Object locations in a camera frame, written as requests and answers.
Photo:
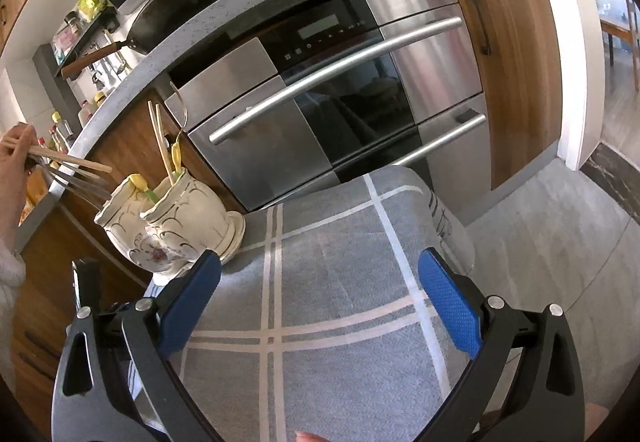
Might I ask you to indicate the wooden cabinet door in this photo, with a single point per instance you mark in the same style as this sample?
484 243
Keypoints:
520 72
125 142

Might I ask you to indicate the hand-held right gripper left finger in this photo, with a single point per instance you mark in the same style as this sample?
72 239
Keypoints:
192 302

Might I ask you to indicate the pale chopstick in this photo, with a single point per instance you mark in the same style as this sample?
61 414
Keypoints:
161 132
157 137

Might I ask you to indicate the stainless steel built-in oven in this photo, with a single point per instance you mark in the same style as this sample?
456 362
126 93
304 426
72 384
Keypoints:
240 72

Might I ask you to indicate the black wall shelf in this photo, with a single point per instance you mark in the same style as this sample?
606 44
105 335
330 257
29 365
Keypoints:
100 20

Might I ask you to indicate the white plastic jug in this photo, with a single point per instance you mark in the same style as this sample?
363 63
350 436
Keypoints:
87 111

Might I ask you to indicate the small jar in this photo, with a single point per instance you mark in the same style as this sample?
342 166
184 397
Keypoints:
73 21

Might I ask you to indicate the person's right hand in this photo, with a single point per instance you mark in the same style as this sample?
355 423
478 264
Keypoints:
310 437

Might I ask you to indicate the white floral ceramic utensil holder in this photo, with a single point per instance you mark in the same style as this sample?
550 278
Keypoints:
170 222

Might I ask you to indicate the yellow plastic chopstick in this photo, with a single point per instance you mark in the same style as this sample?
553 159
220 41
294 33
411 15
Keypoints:
136 182

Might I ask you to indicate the silver spoon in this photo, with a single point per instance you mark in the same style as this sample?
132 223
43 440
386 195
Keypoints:
85 187

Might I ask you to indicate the wooden dining table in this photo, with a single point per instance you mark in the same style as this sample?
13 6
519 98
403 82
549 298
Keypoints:
617 30

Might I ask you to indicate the person's left forearm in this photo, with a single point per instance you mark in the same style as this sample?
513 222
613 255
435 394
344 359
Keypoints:
7 282

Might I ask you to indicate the yellow jar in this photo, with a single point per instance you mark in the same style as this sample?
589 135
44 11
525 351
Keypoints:
100 98

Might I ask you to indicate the yellow cooking oil bottle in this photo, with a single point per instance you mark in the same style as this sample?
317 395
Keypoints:
34 187

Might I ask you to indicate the stainless steel drawer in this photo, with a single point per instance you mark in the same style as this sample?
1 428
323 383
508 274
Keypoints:
450 157

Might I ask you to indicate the person's left hand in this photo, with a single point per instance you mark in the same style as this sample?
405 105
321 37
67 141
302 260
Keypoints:
12 182

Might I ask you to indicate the yellow-capped clear bottle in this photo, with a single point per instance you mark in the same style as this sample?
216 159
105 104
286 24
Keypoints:
58 127

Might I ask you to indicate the wooden corner cabinet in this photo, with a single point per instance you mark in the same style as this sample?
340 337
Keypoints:
45 282

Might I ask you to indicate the yellow green packet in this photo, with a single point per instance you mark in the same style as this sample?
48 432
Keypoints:
91 5

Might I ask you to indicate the grey plaid cloth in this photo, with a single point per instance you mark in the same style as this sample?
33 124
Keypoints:
340 272

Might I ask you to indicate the person's right leg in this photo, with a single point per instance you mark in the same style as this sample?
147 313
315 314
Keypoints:
596 422

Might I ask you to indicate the pastel packet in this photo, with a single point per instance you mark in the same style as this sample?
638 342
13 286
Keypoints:
62 45

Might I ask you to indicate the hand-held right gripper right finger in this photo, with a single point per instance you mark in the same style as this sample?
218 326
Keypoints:
450 307

